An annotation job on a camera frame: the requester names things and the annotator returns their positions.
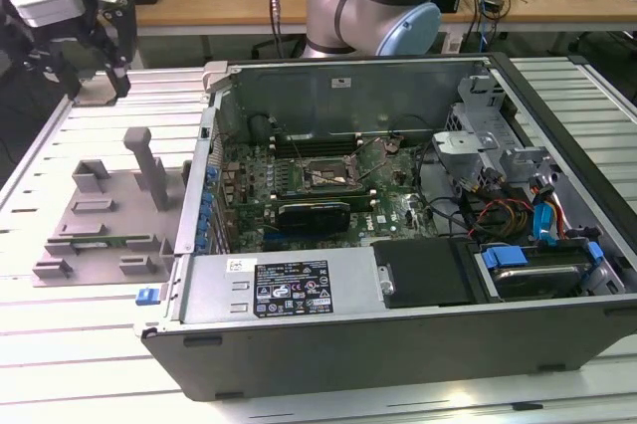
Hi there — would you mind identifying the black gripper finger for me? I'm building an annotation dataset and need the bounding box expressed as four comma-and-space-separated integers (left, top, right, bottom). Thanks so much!
97, 0, 139, 99
44, 28, 108, 103

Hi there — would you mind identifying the silver CPU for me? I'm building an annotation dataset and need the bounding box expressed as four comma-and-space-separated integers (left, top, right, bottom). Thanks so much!
73, 68, 119, 107

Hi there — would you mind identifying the thin metal locking lever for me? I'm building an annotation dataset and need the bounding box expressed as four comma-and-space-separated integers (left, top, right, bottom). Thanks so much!
291, 137, 310, 174

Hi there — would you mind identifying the metal socket cover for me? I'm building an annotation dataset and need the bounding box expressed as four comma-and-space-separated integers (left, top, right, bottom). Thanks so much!
347, 137, 394, 184

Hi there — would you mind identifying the CPU socket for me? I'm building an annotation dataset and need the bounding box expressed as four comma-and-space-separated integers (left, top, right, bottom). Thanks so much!
298, 155, 362, 191

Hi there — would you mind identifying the long wooden desk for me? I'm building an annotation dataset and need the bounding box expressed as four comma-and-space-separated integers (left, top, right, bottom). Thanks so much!
0, 0, 637, 72

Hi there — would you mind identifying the grey parts rack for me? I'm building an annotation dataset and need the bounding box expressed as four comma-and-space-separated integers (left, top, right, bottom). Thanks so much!
31, 125, 194, 290

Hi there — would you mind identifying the green RAM stick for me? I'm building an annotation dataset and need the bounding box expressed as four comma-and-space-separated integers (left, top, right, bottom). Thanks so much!
71, 233, 154, 250

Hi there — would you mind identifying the blue case latch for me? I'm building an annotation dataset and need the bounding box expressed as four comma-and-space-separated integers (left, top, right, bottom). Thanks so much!
135, 286, 161, 307

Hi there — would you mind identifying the silver power supply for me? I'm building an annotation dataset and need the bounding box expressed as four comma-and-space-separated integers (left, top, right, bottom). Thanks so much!
174, 244, 382, 324

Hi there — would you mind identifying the black graphics card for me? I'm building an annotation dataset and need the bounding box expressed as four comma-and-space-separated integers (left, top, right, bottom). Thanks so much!
275, 200, 352, 235

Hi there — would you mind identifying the green motherboard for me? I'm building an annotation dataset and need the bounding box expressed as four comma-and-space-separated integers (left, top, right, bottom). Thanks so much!
211, 134, 442, 254

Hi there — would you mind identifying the silver drive cage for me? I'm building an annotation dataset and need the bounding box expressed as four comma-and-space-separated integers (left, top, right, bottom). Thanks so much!
431, 73, 563, 196

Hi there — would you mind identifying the black drive bay cover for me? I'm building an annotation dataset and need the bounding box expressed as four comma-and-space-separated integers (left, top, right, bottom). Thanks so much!
371, 238, 482, 310

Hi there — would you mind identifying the grey open PC case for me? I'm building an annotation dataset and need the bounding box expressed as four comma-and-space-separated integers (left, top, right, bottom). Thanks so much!
133, 51, 637, 403

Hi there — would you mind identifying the hard disk in blue carrier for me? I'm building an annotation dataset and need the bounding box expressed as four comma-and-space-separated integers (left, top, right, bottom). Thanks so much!
477, 240, 606, 302

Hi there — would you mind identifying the grey case handle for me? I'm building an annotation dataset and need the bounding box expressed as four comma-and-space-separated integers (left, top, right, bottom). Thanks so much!
202, 60, 236, 93

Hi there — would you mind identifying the coloured power wire bundle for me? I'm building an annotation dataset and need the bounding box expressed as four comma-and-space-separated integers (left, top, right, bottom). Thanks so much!
460, 194, 534, 242

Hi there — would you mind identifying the blue data wire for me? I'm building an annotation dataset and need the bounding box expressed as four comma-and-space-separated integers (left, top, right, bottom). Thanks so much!
531, 172, 568, 248

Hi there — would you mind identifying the red data wire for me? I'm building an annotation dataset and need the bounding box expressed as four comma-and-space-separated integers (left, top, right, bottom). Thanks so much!
549, 197, 568, 242

